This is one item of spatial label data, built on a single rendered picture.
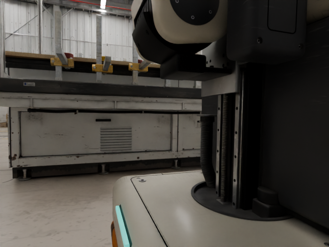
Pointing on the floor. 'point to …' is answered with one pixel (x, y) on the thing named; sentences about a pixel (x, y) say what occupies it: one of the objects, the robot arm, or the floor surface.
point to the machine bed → (96, 129)
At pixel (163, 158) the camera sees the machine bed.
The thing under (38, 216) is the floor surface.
